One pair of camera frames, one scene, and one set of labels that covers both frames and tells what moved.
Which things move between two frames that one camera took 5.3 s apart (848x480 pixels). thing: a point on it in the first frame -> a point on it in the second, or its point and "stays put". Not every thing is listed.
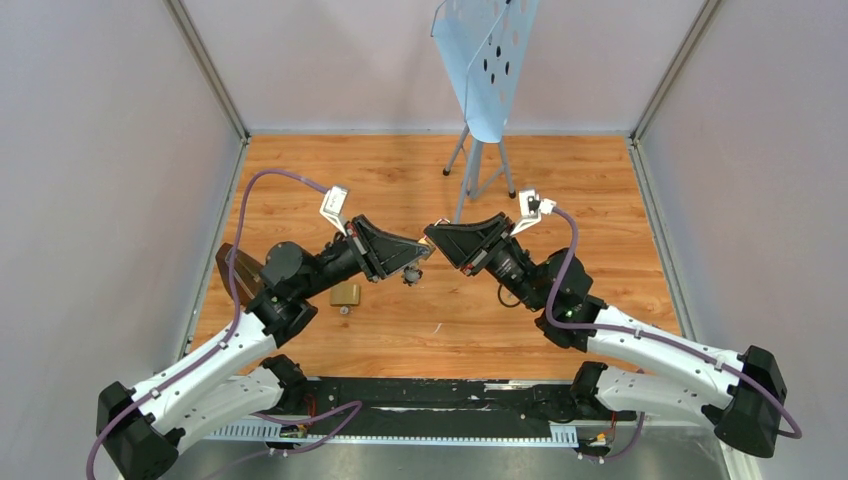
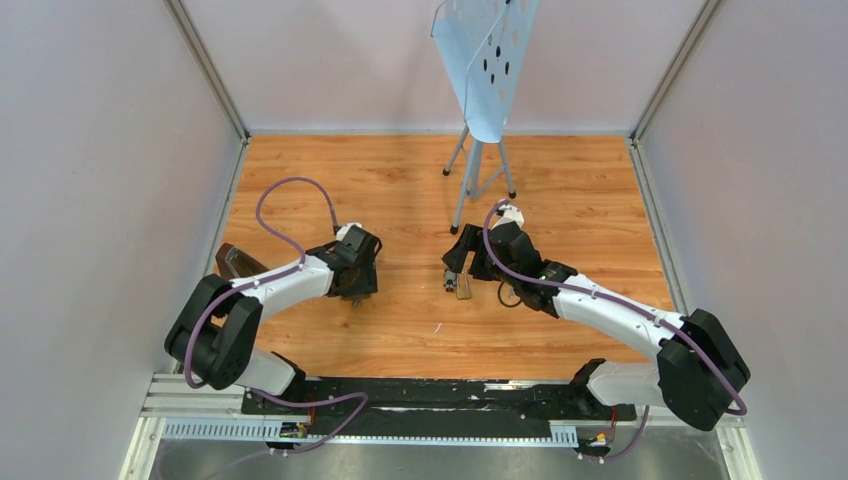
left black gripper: (364, 239) -> (369, 281)
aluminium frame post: (210, 72) stays put
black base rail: (353, 403) stays put
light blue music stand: (482, 47) stays put
